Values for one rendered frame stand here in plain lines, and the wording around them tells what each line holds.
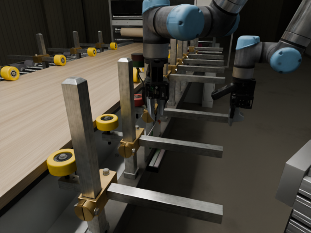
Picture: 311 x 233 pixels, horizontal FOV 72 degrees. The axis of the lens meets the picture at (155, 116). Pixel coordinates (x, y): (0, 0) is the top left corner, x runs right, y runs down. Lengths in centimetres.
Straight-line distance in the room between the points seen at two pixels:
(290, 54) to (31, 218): 87
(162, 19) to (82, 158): 37
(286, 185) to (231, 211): 126
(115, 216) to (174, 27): 55
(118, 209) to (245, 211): 119
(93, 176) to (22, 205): 25
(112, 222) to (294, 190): 47
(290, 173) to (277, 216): 135
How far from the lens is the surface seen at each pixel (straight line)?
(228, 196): 184
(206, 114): 95
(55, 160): 63
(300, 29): 75
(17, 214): 72
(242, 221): 170
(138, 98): 99
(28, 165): 64
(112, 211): 73
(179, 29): 51
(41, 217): 80
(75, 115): 46
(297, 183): 49
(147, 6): 62
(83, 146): 48
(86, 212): 57
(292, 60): 74
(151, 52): 62
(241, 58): 87
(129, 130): 72
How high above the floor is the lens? 124
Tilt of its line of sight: 25 degrees down
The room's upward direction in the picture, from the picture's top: straight up
